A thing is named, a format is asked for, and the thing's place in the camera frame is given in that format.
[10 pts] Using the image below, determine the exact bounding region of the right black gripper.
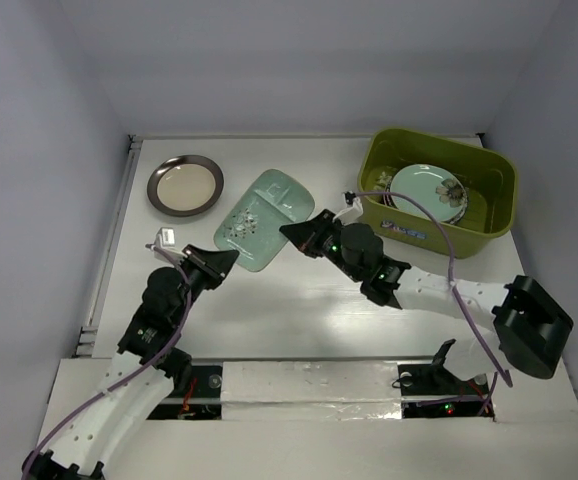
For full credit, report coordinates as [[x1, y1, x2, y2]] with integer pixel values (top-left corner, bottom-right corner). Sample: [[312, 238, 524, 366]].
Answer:
[[284, 207, 364, 282]]

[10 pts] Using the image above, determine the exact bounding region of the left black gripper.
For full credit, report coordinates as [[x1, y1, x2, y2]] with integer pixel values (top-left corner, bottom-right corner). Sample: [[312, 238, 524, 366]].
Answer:
[[171, 244, 239, 325]]

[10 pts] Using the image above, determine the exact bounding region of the celadon rectangular divided dish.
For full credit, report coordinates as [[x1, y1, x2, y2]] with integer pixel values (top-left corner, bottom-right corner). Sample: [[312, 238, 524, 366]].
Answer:
[[213, 169, 315, 273]]

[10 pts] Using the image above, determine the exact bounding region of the brown rimmed cream round plate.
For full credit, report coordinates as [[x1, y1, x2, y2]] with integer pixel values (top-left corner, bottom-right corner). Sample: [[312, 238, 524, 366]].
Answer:
[[146, 155, 224, 218]]

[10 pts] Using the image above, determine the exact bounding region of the mint green flower plate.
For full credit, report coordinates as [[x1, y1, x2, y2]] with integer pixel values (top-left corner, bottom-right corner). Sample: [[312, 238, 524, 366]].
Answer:
[[384, 164, 468, 224]]

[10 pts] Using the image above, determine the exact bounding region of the black square floral plate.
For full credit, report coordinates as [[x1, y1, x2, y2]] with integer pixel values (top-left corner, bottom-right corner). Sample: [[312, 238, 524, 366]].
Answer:
[[367, 168, 395, 191]]

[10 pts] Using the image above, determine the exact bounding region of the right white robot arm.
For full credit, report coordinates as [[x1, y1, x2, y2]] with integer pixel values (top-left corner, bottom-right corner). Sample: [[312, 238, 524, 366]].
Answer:
[[279, 210, 573, 392]]

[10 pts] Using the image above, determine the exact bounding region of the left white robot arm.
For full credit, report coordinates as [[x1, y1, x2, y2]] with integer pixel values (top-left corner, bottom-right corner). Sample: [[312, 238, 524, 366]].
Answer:
[[22, 243, 239, 479]]

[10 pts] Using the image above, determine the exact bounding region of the green plastic bin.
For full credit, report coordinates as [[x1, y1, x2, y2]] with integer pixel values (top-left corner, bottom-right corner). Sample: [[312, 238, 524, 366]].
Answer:
[[358, 128, 518, 259]]

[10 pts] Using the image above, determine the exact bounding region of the white foam front bar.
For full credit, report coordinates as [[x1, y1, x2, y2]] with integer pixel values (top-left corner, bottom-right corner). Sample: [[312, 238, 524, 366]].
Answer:
[[220, 360, 402, 421]]

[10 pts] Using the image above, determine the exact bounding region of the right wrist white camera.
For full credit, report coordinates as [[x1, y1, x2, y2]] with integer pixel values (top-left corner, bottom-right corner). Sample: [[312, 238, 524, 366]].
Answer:
[[334, 191, 363, 225]]

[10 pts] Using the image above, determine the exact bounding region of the wrist white camera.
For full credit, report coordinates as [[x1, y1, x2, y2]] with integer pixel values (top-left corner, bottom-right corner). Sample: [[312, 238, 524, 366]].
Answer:
[[147, 227, 176, 251], [334, 191, 363, 225]]

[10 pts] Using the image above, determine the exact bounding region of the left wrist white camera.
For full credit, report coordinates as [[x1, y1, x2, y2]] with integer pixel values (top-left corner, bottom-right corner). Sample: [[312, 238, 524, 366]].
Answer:
[[147, 227, 176, 251]]

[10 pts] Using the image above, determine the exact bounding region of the left aluminium side rail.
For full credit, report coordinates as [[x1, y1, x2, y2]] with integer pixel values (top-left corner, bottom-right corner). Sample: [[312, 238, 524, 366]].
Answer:
[[71, 135, 143, 358]]

